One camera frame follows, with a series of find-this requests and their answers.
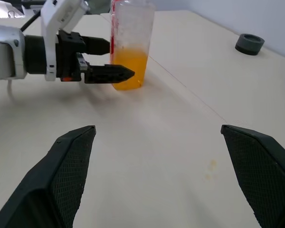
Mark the clear bottle with orange liquid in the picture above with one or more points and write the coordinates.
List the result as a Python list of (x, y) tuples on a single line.
[(133, 59)]

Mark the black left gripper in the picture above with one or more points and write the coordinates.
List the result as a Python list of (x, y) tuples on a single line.
[(66, 57)]

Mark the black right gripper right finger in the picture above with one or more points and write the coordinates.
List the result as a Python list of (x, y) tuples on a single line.
[(266, 180)]

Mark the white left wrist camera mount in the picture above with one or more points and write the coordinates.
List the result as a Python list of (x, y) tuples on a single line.
[(50, 23)]

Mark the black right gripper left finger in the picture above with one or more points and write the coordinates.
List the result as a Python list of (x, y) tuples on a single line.
[(50, 180)]

